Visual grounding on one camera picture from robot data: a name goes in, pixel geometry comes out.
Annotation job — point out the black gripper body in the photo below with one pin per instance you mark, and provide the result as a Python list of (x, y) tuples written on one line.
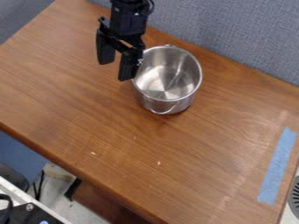
[(124, 27)]

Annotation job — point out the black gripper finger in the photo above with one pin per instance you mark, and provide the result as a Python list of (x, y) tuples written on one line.
[(131, 60), (105, 50)]

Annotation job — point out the stainless steel pot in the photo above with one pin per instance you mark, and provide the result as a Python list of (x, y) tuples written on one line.
[(168, 79)]

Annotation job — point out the black round chair base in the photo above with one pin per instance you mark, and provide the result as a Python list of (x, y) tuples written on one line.
[(12, 176)]

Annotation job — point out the blue tape strip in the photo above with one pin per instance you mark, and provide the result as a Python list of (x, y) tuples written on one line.
[(276, 168)]

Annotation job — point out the black device bottom left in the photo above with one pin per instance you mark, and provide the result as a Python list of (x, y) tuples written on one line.
[(24, 214)]

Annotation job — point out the dark fan grille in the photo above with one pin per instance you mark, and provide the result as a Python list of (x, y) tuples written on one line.
[(294, 198)]

